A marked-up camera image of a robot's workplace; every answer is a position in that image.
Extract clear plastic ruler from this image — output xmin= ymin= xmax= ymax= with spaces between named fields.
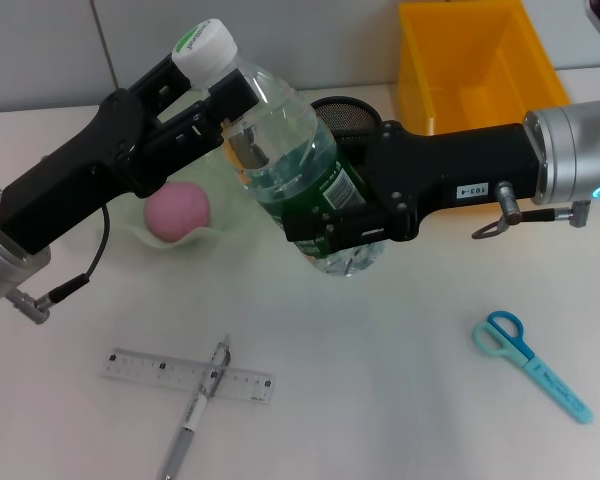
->
xmin=101 ymin=348 xmax=276 ymax=409

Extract grey white pen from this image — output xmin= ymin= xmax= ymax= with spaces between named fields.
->
xmin=157 ymin=333 xmax=232 ymax=480

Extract clear water bottle green label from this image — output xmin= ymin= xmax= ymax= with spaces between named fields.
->
xmin=172 ymin=18 xmax=389 ymax=278

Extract yellow plastic bin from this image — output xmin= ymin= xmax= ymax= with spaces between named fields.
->
xmin=397 ymin=0 xmax=573 ymax=137

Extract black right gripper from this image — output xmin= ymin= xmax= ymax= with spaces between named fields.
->
xmin=281 ymin=119 xmax=551 ymax=256

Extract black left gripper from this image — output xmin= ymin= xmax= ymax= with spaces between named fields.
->
xmin=0 ymin=52 xmax=196 ymax=252

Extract right wrist cable with plug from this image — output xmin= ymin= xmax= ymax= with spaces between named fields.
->
xmin=472 ymin=180 xmax=594 ymax=240

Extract pink peach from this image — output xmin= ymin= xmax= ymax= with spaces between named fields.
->
xmin=143 ymin=181 xmax=212 ymax=245

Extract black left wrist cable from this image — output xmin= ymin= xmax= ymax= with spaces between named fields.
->
xmin=7 ymin=204 xmax=112 ymax=326

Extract black mesh pen holder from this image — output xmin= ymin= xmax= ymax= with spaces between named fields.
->
xmin=308 ymin=96 xmax=381 ymax=166

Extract pale green wavy fruit plate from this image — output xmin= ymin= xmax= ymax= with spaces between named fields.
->
xmin=104 ymin=89 xmax=254 ymax=250

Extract blue scissors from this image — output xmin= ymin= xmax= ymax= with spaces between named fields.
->
xmin=472 ymin=310 xmax=595 ymax=426

